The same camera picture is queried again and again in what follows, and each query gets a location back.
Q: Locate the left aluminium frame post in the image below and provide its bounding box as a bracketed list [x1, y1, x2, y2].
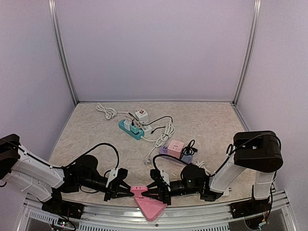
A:
[48, 0, 79, 106]

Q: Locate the small white cube charger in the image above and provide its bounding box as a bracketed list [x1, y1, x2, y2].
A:
[123, 119, 131, 131]

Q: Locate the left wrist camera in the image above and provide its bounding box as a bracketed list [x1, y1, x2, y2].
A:
[106, 168, 128, 188]

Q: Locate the white cube socket adapter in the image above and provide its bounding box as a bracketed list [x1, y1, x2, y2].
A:
[135, 109, 149, 124]

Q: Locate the purple power strip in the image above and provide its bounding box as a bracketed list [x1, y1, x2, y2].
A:
[158, 145, 212, 175]

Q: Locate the aluminium front rail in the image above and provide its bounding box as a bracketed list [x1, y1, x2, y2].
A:
[16, 186, 296, 231]

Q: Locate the pink cube socket adapter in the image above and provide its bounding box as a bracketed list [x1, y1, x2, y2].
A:
[167, 140, 184, 159]

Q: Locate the aluminium frame post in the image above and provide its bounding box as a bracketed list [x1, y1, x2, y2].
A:
[48, 0, 79, 106]
[232, 0, 262, 107]

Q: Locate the right aluminium frame post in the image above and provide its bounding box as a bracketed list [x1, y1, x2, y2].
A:
[232, 0, 262, 107]

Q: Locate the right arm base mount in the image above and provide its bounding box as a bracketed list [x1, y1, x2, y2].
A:
[230, 186, 273, 218]

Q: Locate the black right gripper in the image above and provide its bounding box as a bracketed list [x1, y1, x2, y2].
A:
[141, 180, 200, 206]

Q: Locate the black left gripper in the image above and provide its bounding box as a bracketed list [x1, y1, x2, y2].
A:
[79, 175, 134, 202]

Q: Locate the pink charger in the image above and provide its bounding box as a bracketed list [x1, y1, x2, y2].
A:
[130, 186, 148, 198]

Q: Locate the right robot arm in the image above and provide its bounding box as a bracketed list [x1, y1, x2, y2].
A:
[142, 130, 283, 214]

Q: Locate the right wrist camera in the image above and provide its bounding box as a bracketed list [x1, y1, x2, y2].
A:
[150, 169, 170, 186]

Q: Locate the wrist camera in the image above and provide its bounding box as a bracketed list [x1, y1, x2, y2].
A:
[106, 168, 128, 188]
[150, 169, 170, 186]

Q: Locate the white power strip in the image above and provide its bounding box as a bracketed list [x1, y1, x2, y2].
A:
[95, 103, 151, 134]

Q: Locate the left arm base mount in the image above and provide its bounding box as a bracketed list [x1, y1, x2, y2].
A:
[42, 188, 85, 219]

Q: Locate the pink triangular power strip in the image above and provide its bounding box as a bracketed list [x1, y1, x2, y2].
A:
[134, 197, 167, 222]

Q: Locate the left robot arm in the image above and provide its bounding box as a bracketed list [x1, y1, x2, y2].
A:
[0, 134, 134, 214]

